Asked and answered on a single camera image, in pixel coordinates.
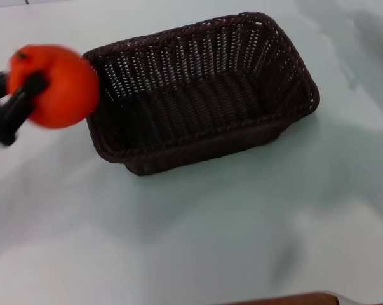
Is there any orange mandarin fruit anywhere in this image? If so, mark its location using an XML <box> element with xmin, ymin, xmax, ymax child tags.
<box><xmin>6</xmin><ymin>43</ymin><xmax>100</xmax><ymax>130</ymax></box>

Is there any dark brown woven basket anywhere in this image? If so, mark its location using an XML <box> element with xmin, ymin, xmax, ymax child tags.
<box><xmin>81</xmin><ymin>11</ymin><xmax>320</xmax><ymax>177</ymax></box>

